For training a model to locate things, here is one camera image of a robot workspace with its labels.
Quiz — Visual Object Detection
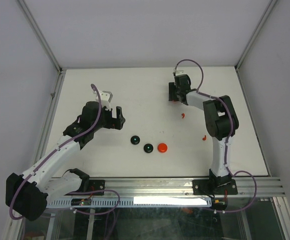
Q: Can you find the black earbud charging case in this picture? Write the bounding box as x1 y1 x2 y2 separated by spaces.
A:
143 143 154 153

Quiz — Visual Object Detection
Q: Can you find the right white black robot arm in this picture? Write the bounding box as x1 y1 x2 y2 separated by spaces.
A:
168 74 239 196

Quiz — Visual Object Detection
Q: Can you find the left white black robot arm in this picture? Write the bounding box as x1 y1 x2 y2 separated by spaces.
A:
5 101 125 221

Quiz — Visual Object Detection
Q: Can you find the small green circuit board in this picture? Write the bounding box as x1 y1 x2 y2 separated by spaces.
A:
71 198 92 206

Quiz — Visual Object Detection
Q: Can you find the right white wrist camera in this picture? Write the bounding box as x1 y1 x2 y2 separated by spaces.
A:
173 70 185 77

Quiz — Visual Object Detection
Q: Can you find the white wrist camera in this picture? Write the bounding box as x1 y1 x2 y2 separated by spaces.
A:
93 89 113 111
173 70 185 77

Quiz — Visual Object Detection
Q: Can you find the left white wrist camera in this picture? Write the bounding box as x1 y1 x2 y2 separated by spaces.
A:
93 89 113 111

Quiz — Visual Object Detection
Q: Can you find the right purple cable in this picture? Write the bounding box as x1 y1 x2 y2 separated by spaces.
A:
174 58 258 213

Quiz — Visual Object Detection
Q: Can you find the purple cable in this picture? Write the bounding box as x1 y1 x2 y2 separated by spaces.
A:
174 58 258 213
9 83 103 221

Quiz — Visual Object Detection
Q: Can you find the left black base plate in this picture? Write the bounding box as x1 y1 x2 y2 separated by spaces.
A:
86 179 105 192

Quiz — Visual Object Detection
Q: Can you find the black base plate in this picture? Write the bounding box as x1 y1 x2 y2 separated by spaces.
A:
86 179 105 192
192 179 238 196

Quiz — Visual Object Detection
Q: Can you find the right aluminium frame post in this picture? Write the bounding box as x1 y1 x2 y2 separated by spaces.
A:
235 0 280 72

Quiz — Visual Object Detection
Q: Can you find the aluminium frame post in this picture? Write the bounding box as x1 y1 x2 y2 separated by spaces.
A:
16 0 62 73
235 0 280 72

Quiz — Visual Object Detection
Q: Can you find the grey slotted cable duct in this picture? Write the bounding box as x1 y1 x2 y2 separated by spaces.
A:
47 196 212 209

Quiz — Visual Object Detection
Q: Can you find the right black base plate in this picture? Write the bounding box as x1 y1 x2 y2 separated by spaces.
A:
192 179 238 196

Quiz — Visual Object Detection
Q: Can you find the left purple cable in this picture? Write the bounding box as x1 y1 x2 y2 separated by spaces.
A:
9 83 103 221

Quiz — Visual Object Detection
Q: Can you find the aluminium mounting rail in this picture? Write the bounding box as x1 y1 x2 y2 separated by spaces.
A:
44 176 284 198

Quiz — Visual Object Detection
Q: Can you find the left aluminium frame post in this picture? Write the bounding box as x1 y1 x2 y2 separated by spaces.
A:
16 0 62 73

